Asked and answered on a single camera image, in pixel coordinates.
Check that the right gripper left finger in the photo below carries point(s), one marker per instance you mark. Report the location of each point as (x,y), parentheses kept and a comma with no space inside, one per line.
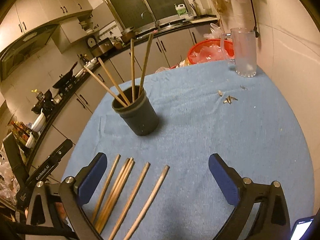
(78,191)

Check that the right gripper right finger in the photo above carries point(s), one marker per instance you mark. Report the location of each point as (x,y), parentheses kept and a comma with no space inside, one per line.
(272,219)

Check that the wooden chopstick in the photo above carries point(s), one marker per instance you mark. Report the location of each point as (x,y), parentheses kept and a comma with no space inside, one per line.
(129,201)
(105,186)
(148,203)
(116,194)
(100,217)

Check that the kitchen faucet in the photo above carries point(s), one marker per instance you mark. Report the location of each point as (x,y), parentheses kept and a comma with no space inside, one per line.
(156,22)

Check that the smartphone with lit screen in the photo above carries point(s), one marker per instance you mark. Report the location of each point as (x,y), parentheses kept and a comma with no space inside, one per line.
(300,227)

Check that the small white bowl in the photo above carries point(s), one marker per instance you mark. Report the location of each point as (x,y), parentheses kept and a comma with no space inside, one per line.
(30,142)

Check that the white bowl on counter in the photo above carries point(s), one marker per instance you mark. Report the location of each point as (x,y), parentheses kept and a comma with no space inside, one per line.
(39,123)

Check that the black utensil holder cup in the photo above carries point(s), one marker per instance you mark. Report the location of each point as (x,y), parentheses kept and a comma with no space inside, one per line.
(139,115)

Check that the black wok pan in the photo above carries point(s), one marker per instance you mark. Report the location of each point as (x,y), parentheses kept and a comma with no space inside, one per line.
(65,78)

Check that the chopstick in cup leftmost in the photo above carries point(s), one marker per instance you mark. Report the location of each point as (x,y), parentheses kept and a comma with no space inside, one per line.
(121,101)

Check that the seed shell cluster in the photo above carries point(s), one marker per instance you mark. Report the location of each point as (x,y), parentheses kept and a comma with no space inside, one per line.
(229,99)

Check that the blue towel table mat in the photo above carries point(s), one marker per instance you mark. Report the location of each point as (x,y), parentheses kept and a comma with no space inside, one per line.
(258,135)

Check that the silver toaster box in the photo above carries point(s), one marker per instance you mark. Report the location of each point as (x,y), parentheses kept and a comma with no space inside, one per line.
(102,47)

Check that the range hood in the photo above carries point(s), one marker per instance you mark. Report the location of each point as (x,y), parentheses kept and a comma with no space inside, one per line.
(24,47)

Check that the steel cooking pot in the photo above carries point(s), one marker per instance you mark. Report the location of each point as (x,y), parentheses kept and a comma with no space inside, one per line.
(127,34)

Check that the red plastic basket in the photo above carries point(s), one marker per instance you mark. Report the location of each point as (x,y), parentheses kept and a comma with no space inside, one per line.
(205,51)

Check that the green white detergent jug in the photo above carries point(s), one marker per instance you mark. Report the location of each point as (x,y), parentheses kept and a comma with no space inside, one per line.
(181,10)

